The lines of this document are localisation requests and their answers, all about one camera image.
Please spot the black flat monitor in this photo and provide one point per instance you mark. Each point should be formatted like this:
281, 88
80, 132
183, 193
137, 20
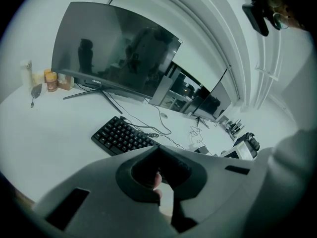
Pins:
188, 83

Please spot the white box device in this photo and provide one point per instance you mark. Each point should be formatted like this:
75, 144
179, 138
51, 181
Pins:
244, 150

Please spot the black head-worn camera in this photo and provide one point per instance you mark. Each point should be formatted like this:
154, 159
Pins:
256, 18

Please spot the orange-lidded jar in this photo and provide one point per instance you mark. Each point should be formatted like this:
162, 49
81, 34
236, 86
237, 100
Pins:
51, 83
47, 71

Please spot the grey upright stand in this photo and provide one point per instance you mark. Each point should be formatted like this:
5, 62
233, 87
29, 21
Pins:
161, 90

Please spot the black power adapter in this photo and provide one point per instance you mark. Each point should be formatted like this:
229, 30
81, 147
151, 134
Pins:
202, 150

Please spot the white bottle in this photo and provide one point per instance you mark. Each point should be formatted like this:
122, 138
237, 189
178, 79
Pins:
26, 73

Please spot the person's glasses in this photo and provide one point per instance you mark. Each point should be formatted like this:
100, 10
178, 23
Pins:
278, 21

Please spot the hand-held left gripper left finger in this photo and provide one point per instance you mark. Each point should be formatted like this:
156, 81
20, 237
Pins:
99, 182

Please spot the black bulky device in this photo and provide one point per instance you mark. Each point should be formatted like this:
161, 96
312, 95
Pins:
252, 142

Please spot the black desk organizer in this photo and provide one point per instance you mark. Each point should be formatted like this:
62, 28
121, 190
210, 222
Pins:
235, 130

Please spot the black keyboard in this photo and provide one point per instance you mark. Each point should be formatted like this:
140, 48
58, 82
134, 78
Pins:
119, 135

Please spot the small black monitor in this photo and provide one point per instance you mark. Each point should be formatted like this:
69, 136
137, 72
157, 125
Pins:
218, 100

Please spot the person's face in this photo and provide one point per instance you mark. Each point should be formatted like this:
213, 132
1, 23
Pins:
293, 16

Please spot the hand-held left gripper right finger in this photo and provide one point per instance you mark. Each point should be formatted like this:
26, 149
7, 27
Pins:
223, 187

